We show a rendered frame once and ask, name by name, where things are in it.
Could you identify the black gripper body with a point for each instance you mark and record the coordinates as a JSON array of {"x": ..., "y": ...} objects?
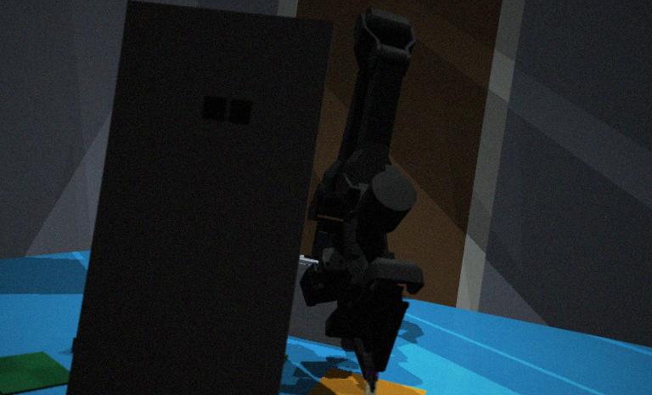
[{"x": 381, "y": 273}]

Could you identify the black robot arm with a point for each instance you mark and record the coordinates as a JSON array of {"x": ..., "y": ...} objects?
[{"x": 361, "y": 186}]

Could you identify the orange flat square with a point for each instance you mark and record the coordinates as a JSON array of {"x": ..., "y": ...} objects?
[{"x": 339, "y": 382}]

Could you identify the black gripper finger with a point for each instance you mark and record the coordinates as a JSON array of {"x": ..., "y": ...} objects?
[
  {"x": 383, "y": 319},
  {"x": 357, "y": 333}
]

